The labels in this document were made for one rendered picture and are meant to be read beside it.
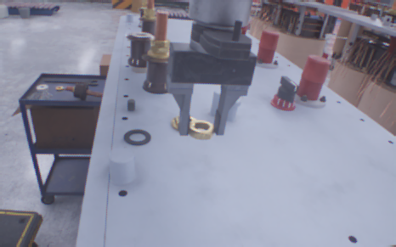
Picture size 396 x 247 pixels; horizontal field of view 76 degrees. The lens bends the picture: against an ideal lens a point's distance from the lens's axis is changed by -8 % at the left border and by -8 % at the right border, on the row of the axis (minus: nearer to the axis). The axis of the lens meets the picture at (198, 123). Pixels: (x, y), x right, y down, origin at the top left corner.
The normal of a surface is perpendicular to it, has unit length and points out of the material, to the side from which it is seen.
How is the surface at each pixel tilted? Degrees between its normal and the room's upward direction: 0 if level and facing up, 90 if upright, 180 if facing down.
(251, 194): 0
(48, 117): 90
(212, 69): 90
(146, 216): 0
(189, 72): 90
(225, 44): 90
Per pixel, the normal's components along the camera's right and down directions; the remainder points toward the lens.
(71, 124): 0.19, 0.51
